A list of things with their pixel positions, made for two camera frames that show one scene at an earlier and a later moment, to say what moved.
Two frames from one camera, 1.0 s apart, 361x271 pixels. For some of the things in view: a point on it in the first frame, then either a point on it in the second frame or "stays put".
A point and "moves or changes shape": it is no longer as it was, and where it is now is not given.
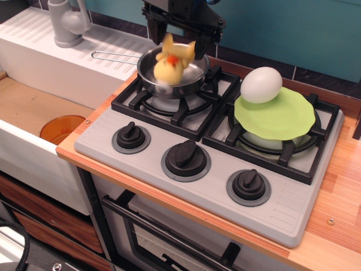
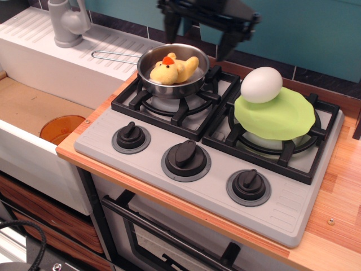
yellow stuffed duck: (170, 64) moves or changes shape
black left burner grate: (189, 115) stays put
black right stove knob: (248, 188) stays put
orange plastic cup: (58, 128) stays put
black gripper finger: (204, 39) to (229, 40)
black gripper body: (201, 16) to (234, 16)
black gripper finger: (157, 29) to (172, 22)
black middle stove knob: (186, 162) stays put
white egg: (262, 84) stays put
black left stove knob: (131, 139) stays put
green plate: (289, 116) stays put
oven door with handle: (142, 234) stays put
